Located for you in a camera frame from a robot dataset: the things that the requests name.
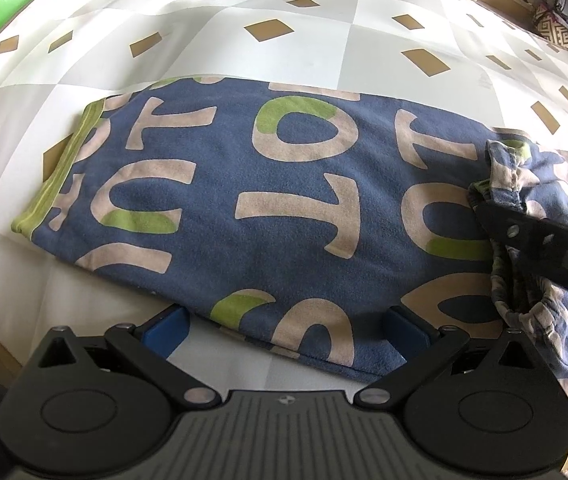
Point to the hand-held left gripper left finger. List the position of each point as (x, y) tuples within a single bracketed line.
[(166, 334)]

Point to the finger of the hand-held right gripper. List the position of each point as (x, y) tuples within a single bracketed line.
[(544, 245)]

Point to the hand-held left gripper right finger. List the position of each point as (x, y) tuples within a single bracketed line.
[(408, 329)]

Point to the blue letter-print shirt green hem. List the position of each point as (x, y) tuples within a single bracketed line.
[(224, 185)]

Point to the patterned woven basket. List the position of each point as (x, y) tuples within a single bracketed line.
[(559, 32)]

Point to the white grey checkered tablecloth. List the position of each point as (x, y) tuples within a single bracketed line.
[(314, 35)]

